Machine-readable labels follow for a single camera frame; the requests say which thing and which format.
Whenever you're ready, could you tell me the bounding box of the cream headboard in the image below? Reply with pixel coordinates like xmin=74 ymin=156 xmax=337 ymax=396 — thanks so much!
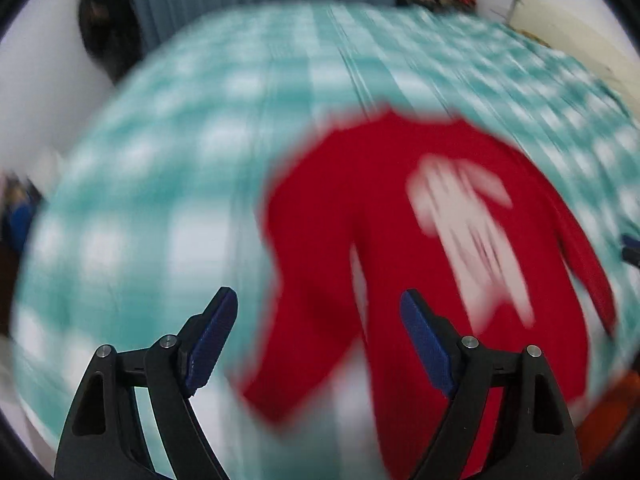
xmin=492 ymin=0 xmax=640 ymax=121

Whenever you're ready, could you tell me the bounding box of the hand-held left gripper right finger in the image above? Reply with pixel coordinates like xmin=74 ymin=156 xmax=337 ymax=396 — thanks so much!
xmin=399 ymin=288 xmax=586 ymax=480

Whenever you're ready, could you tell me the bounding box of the orange cloth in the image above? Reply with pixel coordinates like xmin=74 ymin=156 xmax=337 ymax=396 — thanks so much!
xmin=580 ymin=370 xmax=640 ymax=466

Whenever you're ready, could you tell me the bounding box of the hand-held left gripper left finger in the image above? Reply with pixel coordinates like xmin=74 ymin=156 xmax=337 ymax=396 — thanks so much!
xmin=54 ymin=286 xmax=239 ymax=480

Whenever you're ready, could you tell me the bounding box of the teal white checked bed sheet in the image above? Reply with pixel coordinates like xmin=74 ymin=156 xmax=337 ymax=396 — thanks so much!
xmin=10 ymin=0 xmax=640 ymax=480

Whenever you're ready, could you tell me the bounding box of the dark hanging bag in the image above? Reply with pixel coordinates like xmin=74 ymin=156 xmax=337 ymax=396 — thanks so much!
xmin=77 ymin=0 xmax=146 ymax=86

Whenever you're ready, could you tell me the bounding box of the red shirt with white print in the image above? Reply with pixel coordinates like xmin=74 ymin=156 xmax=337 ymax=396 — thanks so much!
xmin=235 ymin=105 xmax=618 ymax=480

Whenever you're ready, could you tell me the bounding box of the blue object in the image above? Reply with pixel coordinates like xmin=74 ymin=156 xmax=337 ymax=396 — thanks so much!
xmin=2 ymin=195 xmax=43 ymax=253

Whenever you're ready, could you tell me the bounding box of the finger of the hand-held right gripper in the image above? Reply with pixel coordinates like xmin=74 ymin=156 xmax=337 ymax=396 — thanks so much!
xmin=620 ymin=232 xmax=640 ymax=263

